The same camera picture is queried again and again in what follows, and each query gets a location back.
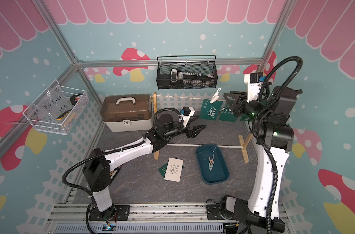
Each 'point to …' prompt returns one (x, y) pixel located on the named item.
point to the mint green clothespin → (210, 168)
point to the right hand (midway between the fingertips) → (227, 94)
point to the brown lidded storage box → (127, 112)
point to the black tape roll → (74, 98)
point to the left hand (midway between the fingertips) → (202, 123)
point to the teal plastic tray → (213, 167)
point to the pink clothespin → (211, 161)
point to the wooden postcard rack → (245, 146)
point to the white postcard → (174, 169)
